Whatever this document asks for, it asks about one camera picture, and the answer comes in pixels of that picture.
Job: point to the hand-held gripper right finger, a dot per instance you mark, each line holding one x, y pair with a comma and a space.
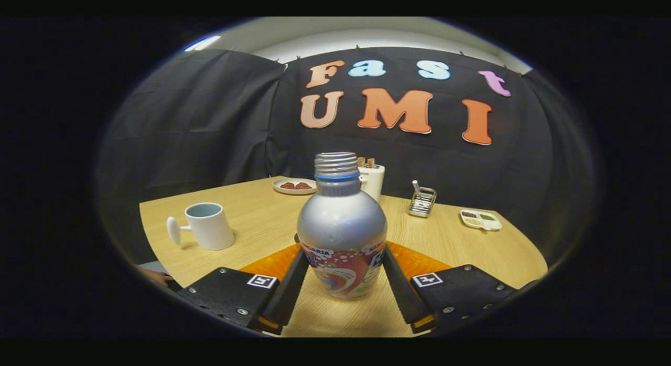
406, 298

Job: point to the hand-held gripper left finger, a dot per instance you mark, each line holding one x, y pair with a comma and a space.
288, 298

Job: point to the silver juice bottle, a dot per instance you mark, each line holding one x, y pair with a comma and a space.
341, 224

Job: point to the white cup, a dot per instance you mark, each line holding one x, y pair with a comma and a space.
212, 229

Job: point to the wooden table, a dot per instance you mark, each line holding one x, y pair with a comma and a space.
262, 219

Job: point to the white plate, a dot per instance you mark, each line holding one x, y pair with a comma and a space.
293, 191

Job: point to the white divided condiment dish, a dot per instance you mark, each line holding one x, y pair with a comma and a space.
481, 220

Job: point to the red food pieces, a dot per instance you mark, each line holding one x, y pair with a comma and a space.
296, 185

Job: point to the white toaster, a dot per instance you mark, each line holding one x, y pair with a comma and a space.
373, 182

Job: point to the striped ceiling light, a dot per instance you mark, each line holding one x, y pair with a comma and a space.
203, 43

